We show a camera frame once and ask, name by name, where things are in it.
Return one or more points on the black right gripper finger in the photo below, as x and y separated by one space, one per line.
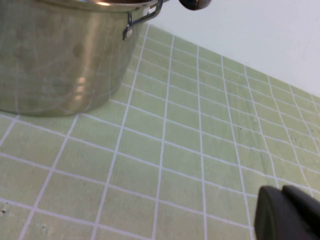
287 217

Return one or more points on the green white grid mat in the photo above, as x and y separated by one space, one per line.
175 150

